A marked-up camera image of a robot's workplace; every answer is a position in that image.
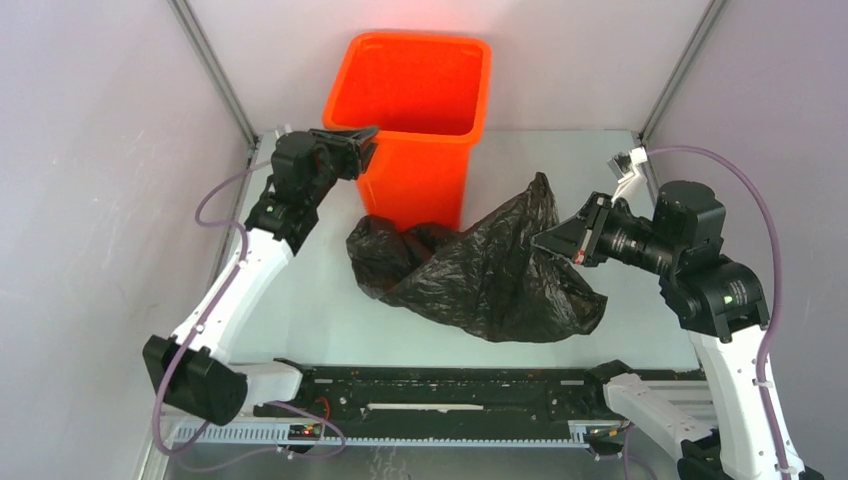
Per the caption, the left aluminium frame post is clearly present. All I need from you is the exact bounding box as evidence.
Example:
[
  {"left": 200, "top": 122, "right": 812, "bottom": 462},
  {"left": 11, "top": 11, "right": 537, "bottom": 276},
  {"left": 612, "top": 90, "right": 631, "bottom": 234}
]
[{"left": 167, "top": 0, "right": 257, "bottom": 146}]

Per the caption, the black plastic trash bag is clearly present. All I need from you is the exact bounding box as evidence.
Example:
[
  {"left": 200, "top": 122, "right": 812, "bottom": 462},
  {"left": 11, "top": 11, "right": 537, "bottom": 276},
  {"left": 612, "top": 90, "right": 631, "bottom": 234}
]
[{"left": 346, "top": 172, "right": 608, "bottom": 343}]

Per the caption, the orange plastic trash bin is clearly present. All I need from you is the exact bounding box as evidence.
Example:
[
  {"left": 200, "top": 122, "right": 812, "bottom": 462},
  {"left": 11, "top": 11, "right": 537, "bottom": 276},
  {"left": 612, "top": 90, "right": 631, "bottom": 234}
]
[{"left": 322, "top": 31, "right": 492, "bottom": 230}]

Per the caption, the right aluminium frame post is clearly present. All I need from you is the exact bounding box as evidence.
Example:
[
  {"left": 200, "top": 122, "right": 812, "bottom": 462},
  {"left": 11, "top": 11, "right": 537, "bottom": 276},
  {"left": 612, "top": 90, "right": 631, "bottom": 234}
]
[{"left": 638, "top": 0, "right": 730, "bottom": 144}]

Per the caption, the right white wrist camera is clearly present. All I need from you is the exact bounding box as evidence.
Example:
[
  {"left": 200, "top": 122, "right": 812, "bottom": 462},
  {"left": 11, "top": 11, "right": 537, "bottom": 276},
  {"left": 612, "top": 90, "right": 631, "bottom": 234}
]
[{"left": 607, "top": 147, "right": 649, "bottom": 204}]

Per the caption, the white slotted cable duct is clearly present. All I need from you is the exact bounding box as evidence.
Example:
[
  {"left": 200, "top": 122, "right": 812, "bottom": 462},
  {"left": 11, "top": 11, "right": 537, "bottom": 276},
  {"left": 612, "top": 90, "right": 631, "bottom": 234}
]
[{"left": 198, "top": 422, "right": 624, "bottom": 448}]

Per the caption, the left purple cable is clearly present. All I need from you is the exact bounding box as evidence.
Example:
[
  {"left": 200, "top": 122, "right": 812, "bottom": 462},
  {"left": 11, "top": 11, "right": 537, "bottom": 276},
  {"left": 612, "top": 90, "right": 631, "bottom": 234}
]
[{"left": 150, "top": 158, "right": 347, "bottom": 473}]

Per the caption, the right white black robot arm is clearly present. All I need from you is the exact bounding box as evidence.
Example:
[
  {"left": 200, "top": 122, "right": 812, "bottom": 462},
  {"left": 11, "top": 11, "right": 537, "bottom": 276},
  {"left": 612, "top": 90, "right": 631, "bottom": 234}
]
[{"left": 533, "top": 181, "right": 818, "bottom": 479}]

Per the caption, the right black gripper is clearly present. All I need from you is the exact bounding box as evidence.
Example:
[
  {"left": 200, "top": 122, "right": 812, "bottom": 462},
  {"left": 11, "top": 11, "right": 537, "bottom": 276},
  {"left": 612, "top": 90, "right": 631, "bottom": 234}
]
[{"left": 531, "top": 189, "right": 678, "bottom": 274}]

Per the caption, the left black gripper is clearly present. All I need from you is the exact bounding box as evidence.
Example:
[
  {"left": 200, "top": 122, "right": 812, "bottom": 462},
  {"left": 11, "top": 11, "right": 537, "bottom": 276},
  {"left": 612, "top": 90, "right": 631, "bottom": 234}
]
[{"left": 308, "top": 128, "right": 381, "bottom": 206}]

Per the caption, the aluminium frame post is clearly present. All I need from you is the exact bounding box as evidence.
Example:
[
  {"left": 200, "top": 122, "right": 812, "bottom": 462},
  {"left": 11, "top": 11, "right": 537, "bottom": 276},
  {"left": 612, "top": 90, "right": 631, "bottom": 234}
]
[
  {"left": 638, "top": 0, "right": 730, "bottom": 144},
  {"left": 167, "top": 0, "right": 257, "bottom": 146}
]

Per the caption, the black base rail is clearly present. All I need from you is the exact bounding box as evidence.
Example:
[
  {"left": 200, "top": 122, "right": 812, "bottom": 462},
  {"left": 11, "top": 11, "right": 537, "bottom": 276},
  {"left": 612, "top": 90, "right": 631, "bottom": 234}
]
[{"left": 290, "top": 360, "right": 631, "bottom": 439}]

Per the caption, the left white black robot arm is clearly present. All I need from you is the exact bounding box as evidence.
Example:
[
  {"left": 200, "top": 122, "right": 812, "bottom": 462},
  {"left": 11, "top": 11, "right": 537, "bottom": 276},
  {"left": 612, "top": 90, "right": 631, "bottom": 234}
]
[{"left": 142, "top": 126, "right": 379, "bottom": 426}]

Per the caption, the small circuit board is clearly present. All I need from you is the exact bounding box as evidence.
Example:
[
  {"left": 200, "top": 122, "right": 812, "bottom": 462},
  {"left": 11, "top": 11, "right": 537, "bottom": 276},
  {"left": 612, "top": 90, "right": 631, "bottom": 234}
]
[{"left": 287, "top": 425, "right": 323, "bottom": 441}]

